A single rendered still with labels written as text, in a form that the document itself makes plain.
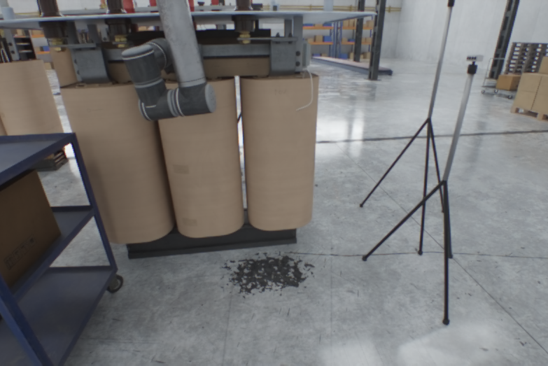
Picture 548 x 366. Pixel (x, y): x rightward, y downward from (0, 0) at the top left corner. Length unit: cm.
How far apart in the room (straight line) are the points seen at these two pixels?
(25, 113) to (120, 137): 224
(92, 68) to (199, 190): 76
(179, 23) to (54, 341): 137
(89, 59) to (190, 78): 63
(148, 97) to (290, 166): 81
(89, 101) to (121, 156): 29
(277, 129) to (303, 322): 97
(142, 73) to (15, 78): 267
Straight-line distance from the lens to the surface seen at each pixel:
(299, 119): 155
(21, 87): 376
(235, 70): 161
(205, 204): 169
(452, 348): 169
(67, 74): 765
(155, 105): 118
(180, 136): 155
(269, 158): 159
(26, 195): 141
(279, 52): 152
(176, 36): 111
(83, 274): 194
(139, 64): 115
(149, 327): 169
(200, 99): 112
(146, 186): 171
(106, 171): 171
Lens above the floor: 125
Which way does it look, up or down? 26 degrees down
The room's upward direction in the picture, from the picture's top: 1 degrees counter-clockwise
